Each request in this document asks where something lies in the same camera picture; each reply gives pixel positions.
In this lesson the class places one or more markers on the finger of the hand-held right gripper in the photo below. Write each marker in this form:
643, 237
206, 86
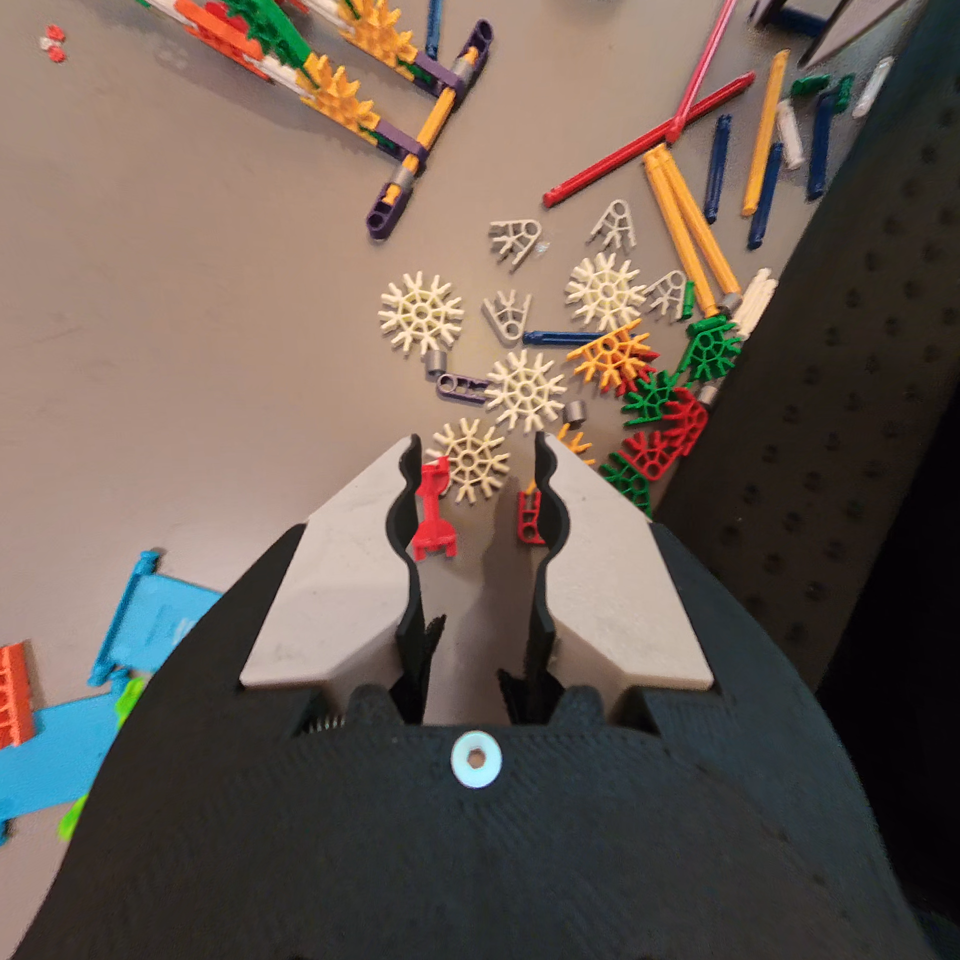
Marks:
855, 26
763, 7

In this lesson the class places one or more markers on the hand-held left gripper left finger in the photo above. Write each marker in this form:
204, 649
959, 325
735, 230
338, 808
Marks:
330, 600

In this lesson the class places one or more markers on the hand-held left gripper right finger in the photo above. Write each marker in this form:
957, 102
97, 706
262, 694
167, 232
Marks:
622, 600

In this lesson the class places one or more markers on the yellow plastic rod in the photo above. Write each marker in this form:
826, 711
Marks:
435, 120
679, 232
765, 135
701, 221

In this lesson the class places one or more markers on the grey cylindrical spacer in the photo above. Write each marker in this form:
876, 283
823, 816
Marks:
465, 71
707, 395
436, 363
728, 304
576, 414
405, 178

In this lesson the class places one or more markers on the multicoloured toy frame assembly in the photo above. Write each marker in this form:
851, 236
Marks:
337, 94

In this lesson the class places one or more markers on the blue plastic rod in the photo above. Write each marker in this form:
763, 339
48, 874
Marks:
799, 21
718, 169
821, 146
562, 338
433, 26
766, 195

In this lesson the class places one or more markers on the short white rod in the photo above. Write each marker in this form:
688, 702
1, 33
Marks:
874, 86
790, 133
761, 296
750, 307

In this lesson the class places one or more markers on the short green rod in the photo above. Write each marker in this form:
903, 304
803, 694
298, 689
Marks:
844, 94
810, 83
688, 300

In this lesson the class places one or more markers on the green fan connector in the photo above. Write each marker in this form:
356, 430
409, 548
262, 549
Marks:
651, 396
626, 484
709, 349

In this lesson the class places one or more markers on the red spool piece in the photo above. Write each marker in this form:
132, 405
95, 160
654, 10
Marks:
433, 510

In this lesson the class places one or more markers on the yellow fan connector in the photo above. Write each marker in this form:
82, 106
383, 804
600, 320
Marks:
611, 356
576, 442

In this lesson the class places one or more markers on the white snowflake connector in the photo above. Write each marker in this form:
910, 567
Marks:
605, 291
525, 390
469, 459
420, 313

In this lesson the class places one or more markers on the lime green toy piece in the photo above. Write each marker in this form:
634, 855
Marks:
131, 694

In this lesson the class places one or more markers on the light grey connector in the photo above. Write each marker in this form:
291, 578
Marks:
667, 295
516, 240
613, 225
508, 321

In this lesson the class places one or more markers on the black perforated foam strip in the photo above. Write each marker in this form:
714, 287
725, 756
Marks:
825, 375

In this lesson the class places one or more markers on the orange connector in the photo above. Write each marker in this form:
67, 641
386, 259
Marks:
13, 697

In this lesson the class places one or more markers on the small red plastic scrap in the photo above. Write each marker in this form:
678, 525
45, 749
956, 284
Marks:
52, 41

